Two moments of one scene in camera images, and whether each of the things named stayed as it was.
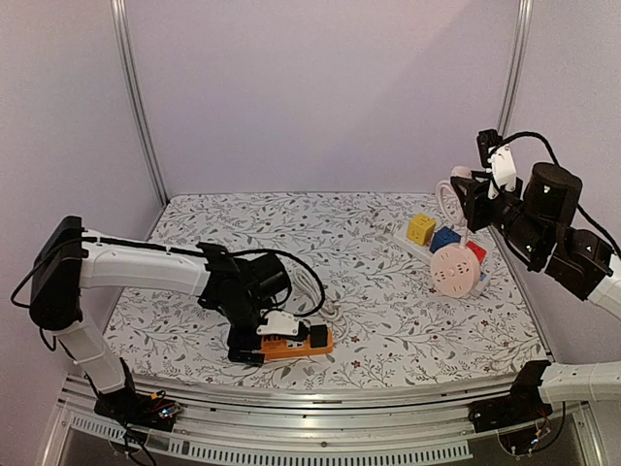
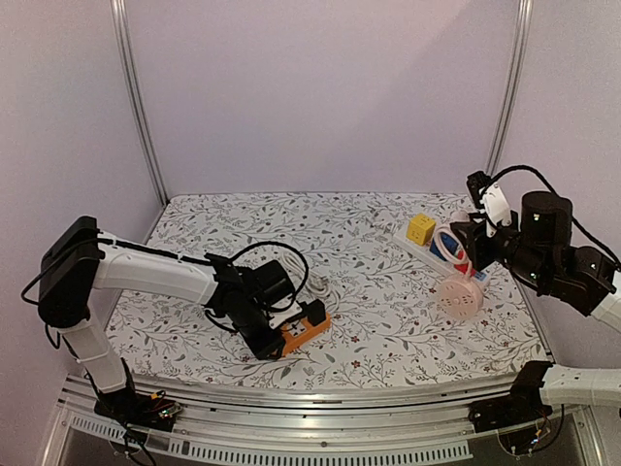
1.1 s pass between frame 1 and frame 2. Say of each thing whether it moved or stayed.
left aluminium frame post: stayed
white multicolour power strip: stayed
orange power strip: moved
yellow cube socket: stayed
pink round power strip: moved
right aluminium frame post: stayed
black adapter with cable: moved
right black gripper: moved
